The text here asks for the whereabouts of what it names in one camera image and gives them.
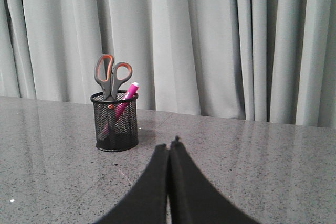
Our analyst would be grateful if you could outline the grey orange scissors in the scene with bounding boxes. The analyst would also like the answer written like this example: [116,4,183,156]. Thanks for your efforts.
[94,54,133,102]

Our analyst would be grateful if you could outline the black mesh pen holder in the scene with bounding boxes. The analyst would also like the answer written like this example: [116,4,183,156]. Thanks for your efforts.
[90,90,139,152]

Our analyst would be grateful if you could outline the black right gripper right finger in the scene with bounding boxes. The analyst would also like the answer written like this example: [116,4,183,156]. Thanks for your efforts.
[168,136,257,223]

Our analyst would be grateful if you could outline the grey curtain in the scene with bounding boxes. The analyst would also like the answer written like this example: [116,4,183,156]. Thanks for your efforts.
[1,0,335,127]

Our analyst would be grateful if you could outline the pink marker pen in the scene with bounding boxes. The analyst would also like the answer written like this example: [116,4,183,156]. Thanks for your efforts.
[98,82,139,140]

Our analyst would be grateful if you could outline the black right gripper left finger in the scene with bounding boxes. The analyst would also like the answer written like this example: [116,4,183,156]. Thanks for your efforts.
[97,144,169,223]

